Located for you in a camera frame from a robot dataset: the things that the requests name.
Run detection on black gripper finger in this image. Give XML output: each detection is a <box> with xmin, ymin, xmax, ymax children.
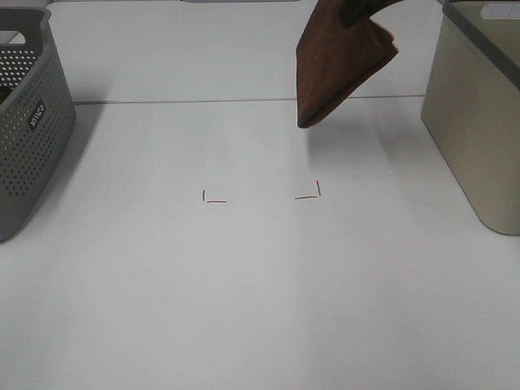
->
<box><xmin>340</xmin><ymin>0</ymin><xmax>401</xmax><ymax>28</ymax></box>

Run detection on brown towel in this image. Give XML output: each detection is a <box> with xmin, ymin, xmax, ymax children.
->
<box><xmin>296</xmin><ymin>1</ymin><xmax>398</xmax><ymax>128</ymax></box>

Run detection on beige plastic basket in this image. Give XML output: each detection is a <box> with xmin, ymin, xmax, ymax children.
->
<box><xmin>421</xmin><ymin>1</ymin><xmax>519</xmax><ymax>236</ymax></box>

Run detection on grey perforated plastic basket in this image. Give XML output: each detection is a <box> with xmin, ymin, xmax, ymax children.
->
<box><xmin>1</xmin><ymin>6</ymin><xmax>76</xmax><ymax>241</ymax></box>

